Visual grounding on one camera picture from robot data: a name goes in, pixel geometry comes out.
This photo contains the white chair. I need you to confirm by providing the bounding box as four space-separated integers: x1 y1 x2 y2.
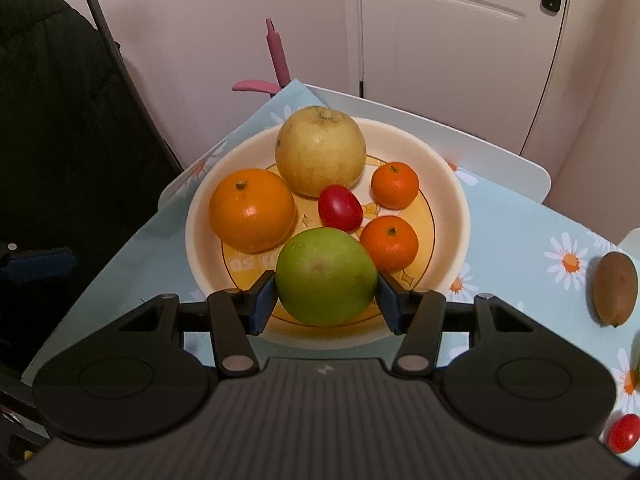
305 85 551 206
617 227 640 257

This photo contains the cream plate with cartoon print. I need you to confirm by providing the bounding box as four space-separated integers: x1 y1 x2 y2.
185 116 471 351

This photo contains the small tangerine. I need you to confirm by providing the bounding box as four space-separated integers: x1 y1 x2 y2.
359 215 419 274
371 161 420 210

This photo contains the green apple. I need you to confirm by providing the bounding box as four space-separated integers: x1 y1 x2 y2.
275 227 379 327

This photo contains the blue daisy tablecloth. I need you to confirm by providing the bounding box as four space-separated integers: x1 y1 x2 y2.
22 78 640 461

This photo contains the large orange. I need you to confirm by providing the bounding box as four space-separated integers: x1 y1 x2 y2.
208 169 296 254

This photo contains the dark curved rod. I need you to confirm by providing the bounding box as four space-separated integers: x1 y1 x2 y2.
74 0 184 172

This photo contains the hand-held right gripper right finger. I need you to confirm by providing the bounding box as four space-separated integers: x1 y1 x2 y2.
376 270 537 377

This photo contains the dark cloth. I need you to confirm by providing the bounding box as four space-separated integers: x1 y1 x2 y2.
0 0 183 376

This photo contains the red cherry tomato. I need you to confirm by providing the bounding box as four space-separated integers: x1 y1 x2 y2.
606 414 640 454
318 184 364 231

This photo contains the brown kiwi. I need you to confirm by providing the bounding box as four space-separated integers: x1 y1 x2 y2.
592 251 639 328

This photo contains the pink clamp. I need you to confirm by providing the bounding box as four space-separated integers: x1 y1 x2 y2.
231 18 292 98

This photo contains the white panelled door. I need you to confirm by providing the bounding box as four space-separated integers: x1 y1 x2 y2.
342 0 576 160

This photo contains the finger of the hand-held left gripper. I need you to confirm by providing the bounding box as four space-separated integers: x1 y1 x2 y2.
0 242 77 283

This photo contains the yellow pear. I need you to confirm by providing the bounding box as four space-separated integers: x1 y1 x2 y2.
275 106 367 198

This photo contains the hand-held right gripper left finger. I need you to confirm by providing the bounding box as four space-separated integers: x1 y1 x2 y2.
117 270 277 378

